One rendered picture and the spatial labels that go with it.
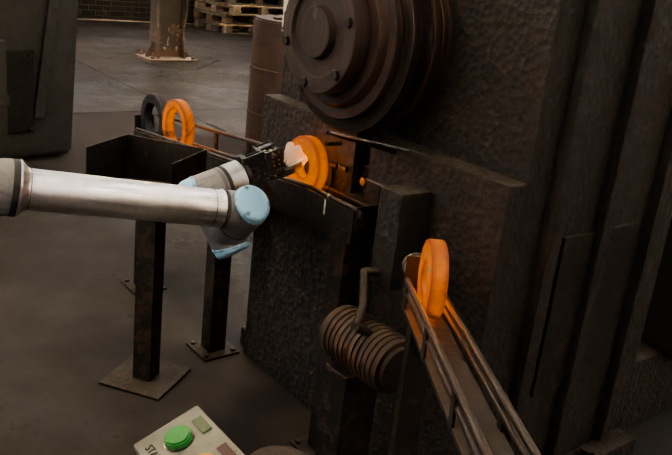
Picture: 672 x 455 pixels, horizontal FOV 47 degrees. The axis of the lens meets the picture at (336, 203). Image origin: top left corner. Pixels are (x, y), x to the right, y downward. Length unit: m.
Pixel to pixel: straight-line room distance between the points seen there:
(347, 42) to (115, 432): 1.22
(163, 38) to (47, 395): 6.77
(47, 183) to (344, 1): 0.73
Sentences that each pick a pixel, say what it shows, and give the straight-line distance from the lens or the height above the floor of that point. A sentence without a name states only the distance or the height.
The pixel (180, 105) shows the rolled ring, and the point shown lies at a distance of 2.66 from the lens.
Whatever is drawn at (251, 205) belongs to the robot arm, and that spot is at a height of 0.73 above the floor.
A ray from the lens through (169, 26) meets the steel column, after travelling 8.90.
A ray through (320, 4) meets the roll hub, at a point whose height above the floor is 1.18.
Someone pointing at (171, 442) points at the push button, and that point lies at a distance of 1.18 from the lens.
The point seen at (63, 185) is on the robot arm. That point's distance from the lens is 1.66.
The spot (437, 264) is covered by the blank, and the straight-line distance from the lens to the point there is 1.47.
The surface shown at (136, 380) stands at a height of 0.01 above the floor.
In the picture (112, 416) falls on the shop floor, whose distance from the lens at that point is 2.34.
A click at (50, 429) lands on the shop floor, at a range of 2.31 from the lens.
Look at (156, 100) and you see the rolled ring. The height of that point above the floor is 0.74.
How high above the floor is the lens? 1.29
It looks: 17 degrees down
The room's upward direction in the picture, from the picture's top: 7 degrees clockwise
